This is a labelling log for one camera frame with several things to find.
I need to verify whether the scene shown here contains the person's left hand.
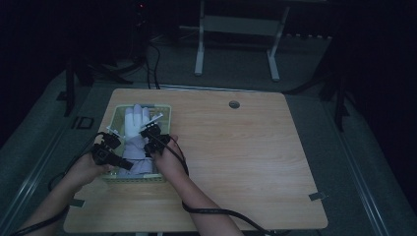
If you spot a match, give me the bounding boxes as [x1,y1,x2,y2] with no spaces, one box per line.
[67,153,114,188]

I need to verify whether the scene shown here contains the dark device with red light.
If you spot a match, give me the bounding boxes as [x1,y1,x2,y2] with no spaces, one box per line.
[135,1,149,28]

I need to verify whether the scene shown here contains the metal floor rail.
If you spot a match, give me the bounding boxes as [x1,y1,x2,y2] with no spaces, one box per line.
[0,121,78,236]
[330,124,391,236]

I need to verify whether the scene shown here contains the person's right hand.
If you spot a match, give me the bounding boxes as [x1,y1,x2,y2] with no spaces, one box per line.
[153,135,189,186]

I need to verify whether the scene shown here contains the hand-held gripper cable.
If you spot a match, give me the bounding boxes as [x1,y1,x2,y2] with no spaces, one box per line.
[149,133,289,236]
[9,132,111,236]

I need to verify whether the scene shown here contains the pale green plastic basket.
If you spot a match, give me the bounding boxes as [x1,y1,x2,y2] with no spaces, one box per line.
[94,103,172,183]

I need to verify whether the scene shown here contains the black hanging cables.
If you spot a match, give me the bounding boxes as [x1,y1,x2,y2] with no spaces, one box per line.
[144,42,162,90]

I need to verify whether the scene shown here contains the white power strip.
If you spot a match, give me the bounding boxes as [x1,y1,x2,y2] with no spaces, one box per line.
[283,31,332,41]

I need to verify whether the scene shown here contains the black looped floor cable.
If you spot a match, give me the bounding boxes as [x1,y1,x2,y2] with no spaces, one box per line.
[47,171,67,193]

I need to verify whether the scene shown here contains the grey tape piece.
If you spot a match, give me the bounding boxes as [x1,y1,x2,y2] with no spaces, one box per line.
[68,198,87,209]
[308,192,328,202]

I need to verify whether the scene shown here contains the white metal desk frame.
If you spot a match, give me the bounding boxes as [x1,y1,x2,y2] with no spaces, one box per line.
[179,0,293,83]

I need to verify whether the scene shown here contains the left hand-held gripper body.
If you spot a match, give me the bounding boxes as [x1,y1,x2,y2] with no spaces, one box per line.
[91,126,126,167]

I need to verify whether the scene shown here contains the left hand-held gripper cable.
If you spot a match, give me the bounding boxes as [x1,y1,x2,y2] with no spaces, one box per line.
[9,132,111,236]

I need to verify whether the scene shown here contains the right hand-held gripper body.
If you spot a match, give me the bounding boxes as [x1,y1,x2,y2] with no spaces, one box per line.
[139,113,172,155]

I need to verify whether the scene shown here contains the right hand-held gripper cable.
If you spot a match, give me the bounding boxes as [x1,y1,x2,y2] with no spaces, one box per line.
[149,133,289,236]

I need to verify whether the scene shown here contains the black tripod stand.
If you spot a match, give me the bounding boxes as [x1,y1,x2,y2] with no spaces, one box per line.
[283,65,360,133]
[62,42,149,118]

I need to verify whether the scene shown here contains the lavender glove with white fingers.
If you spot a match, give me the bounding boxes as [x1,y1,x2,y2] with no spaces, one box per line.
[117,103,155,175]

